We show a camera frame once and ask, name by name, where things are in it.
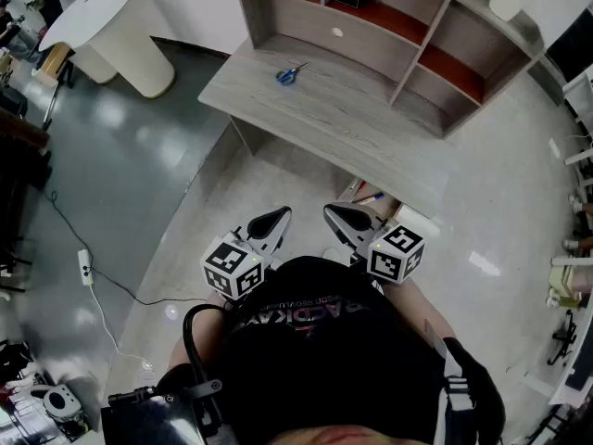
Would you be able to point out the black monitor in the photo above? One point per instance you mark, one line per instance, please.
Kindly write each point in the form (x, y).
(574, 44)

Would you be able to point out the red pen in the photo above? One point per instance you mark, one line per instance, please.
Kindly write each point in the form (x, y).
(359, 190)

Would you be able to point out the black equipment box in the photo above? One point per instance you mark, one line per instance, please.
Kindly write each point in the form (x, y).
(143, 420)

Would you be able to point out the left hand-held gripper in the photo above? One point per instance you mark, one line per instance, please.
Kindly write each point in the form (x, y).
(231, 267)

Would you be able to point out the person's left forearm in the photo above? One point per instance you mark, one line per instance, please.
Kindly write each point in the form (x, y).
(180, 341)

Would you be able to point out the white power strip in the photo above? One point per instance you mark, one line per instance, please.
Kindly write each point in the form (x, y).
(85, 267)

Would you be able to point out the person's right forearm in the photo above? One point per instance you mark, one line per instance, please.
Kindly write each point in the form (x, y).
(431, 308)

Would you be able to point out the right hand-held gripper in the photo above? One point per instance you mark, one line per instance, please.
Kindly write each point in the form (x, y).
(394, 253)

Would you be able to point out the wooden chair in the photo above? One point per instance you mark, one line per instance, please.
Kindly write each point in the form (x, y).
(51, 65)

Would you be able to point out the person's black shirt torso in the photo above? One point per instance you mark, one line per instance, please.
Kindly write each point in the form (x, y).
(333, 350)

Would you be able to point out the person's right white shoe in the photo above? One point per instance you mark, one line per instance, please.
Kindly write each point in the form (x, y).
(331, 255)

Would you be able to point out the white headset device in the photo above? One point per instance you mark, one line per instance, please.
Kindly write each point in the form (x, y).
(56, 401)

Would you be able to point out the drawer with pens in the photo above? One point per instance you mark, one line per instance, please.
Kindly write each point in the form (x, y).
(407, 216)

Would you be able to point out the white round ribbed table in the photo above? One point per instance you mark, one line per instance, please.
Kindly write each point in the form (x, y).
(116, 30)

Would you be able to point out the grey wooden shelf unit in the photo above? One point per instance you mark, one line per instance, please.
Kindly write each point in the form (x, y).
(370, 49)

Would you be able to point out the blue marker pen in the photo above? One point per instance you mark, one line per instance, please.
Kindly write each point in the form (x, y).
(373, 198)

